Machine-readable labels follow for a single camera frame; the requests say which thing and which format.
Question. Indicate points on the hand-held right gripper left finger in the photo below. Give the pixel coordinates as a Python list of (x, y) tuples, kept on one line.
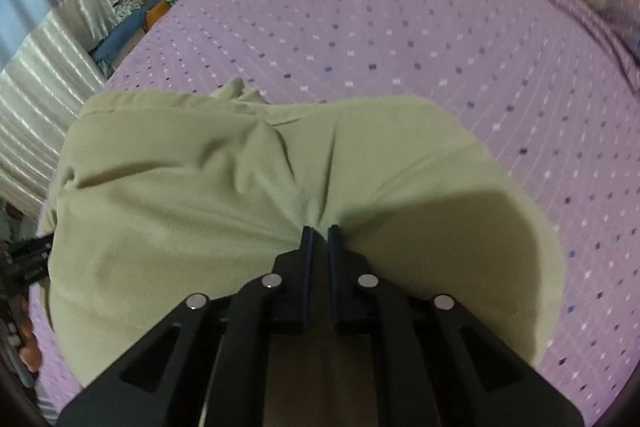
[(295, 287)]

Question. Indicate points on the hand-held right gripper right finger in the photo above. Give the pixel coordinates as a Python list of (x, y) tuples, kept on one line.
[(345, 287)]

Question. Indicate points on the beige garment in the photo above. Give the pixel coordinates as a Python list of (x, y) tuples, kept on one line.
[(200, 197)]

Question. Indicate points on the person's left hand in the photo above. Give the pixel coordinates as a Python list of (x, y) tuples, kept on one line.
[(27, 342)]

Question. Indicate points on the silvery white curtain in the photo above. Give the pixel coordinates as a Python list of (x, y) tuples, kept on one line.
[(45, 82)]

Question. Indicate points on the blue cloth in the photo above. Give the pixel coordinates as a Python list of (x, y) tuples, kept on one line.
[(120, 34)]

